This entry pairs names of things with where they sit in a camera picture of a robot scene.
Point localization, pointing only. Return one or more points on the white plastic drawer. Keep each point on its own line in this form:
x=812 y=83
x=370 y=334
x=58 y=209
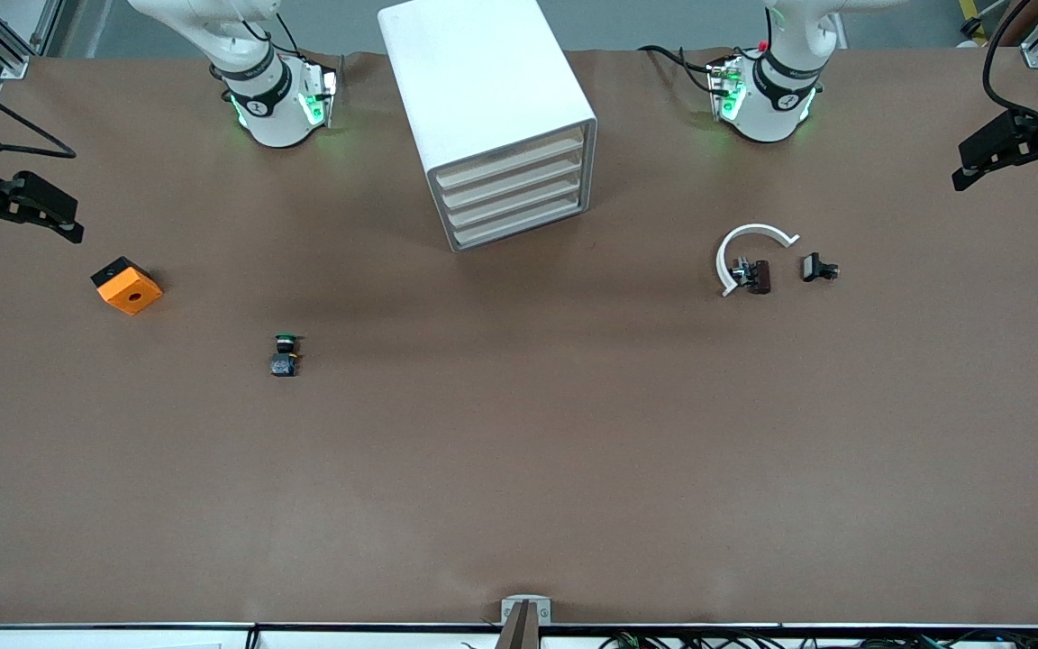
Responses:
x=516 y=202
x=510 y=160
x=519 y=223
x=513 y=181

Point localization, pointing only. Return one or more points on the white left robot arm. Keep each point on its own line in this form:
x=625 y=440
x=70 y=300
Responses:
x=776 y=99

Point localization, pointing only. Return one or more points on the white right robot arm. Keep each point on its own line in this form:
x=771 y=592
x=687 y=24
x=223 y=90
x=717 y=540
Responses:
x=271 y=99

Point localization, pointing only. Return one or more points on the white table edge rail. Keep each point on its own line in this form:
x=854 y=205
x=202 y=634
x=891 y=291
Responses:
x=122 y=634

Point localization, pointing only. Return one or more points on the green push button blue block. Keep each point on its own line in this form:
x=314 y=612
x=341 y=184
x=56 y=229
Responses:
x=285 y=363

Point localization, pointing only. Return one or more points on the white drawer cabinet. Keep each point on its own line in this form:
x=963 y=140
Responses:
x=474 y=81

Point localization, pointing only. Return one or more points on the orange box with hole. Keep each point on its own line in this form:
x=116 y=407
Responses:
x=127 y=290

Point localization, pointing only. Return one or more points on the black small clip component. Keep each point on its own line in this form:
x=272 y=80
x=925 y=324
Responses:
x=814 y=267

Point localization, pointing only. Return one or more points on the brown small electrical component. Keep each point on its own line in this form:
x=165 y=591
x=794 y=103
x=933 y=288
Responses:
x=758 y=275

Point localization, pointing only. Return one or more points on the white curved plastic piece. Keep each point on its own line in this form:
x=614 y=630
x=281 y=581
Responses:
x=724 y=257

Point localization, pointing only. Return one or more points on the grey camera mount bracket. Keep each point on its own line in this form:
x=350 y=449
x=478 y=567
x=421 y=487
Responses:
x=526 y=613

